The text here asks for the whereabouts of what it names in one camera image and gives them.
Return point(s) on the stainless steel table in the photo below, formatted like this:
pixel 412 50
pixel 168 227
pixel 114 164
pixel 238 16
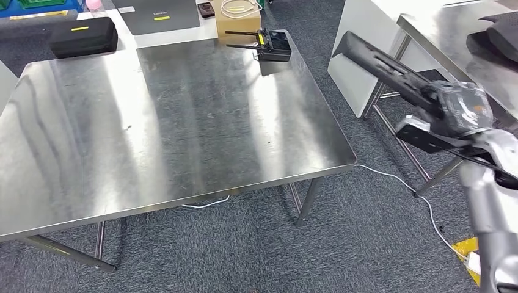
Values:
pixel 445 36

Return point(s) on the yellow floor tape square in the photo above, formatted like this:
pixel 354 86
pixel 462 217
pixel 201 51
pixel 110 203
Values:
pixel 465 246

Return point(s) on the cardboard box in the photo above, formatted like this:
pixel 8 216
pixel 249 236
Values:
pixel 238 27

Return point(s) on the black car part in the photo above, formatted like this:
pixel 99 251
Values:
pixel 501 36

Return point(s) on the white power strip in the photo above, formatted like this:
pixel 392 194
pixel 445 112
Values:
pixel 473 263

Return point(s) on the yellow tape strip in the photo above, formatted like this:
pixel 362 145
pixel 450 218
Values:
pixel 36 15

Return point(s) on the pink bottle cap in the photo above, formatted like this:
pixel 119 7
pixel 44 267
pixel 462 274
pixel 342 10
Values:
pixel 93 4

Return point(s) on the stainless steel workbench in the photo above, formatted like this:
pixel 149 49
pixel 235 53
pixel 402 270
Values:
pixel 162 121

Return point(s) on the grey laptop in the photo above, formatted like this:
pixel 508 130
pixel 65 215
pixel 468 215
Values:
pixel 162 22

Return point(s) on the blue metal cart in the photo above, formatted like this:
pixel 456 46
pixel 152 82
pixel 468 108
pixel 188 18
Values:
pixel 8 10

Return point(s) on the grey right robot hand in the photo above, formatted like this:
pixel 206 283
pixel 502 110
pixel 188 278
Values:
pixel 465 109

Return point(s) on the black smartphone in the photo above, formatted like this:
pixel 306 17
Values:
pixel 206 10

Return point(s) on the black remote controller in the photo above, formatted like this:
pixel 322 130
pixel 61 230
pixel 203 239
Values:
pixel 277 46

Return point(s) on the white cabinet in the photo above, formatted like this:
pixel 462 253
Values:
pixel 356 81

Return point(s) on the green plastic crate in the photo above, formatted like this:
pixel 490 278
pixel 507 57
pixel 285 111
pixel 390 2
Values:
pixel 40 3

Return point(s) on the black plastic plate part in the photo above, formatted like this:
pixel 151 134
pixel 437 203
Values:
pixel 384 64

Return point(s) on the black zip case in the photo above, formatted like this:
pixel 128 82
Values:
pixel 81 40

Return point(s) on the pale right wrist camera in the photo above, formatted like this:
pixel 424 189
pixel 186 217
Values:
pixel 412 123

